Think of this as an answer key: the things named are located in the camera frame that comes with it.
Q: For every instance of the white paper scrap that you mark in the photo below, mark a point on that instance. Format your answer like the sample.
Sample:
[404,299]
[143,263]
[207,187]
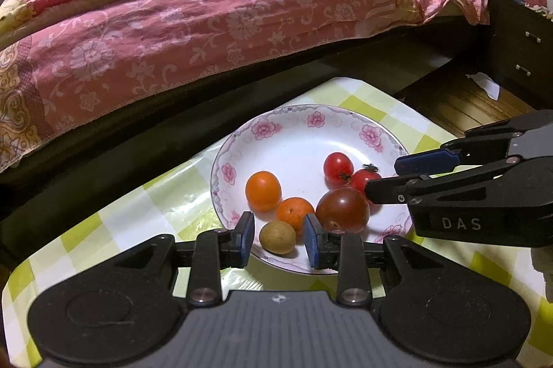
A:
[484,85]

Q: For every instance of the white floral rimmed plate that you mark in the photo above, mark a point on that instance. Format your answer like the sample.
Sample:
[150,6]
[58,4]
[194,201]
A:
[285,147]

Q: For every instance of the large dark brown tomato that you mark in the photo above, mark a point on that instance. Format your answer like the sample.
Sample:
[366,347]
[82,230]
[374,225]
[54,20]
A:
[343,209]

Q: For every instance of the small orange tangerine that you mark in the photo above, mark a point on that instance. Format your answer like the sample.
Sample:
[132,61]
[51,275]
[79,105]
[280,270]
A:
[263,191]
[293,213]

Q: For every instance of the red cherry tomato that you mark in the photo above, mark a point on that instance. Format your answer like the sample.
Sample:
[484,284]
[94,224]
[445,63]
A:
[363,180]
[338,167]

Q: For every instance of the pink floral quilt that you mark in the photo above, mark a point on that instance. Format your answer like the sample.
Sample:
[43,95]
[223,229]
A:
[173,26]

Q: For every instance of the small tan longan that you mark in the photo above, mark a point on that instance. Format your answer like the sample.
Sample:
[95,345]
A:
[278,237]

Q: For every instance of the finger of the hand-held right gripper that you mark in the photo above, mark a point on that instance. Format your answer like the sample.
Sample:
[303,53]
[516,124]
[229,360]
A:
[391,191]
[425,163]

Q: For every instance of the dark bed frame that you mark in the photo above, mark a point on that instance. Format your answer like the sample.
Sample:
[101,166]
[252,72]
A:
[216,100]

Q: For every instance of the dark nightstand with drawers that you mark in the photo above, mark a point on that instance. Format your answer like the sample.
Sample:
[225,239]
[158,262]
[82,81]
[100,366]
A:
[520,48]

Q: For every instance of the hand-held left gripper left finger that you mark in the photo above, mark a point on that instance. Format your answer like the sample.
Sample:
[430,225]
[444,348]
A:
[247,237]

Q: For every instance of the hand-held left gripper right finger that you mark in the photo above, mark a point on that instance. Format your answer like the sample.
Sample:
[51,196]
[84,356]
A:
[312,242]

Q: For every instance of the green checked plastic tablecloth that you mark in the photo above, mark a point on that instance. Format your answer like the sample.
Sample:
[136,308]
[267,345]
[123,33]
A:
[129,212]

